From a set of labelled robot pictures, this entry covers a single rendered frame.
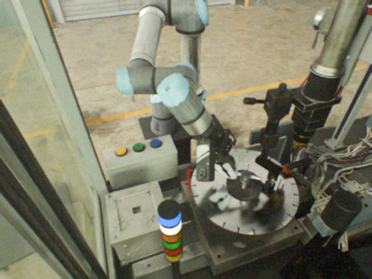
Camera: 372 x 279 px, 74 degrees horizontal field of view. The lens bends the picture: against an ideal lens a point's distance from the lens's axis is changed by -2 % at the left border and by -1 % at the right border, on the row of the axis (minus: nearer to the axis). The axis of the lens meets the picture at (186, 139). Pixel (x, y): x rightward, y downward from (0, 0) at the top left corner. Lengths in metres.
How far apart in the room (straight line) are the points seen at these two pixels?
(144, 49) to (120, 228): 0.53
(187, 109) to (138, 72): 0.19
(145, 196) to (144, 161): 0.17
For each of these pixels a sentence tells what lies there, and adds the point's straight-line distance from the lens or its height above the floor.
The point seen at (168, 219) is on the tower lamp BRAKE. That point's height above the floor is 1.16.
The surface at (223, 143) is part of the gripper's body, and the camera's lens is 0.68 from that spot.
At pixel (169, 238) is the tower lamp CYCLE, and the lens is 0.55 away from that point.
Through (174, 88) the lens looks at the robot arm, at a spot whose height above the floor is 1.29.
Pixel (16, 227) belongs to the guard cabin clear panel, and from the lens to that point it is 0.36.
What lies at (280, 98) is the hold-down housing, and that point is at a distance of 0.65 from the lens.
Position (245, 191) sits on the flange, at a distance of 0.78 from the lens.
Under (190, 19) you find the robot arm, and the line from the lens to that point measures 0.98.
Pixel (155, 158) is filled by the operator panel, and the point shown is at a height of 0.89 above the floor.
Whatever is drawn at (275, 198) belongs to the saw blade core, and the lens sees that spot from 0.80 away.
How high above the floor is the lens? 1.57
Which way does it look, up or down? 41 degrees down
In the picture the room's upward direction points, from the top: 1 degrees counter-clockwise
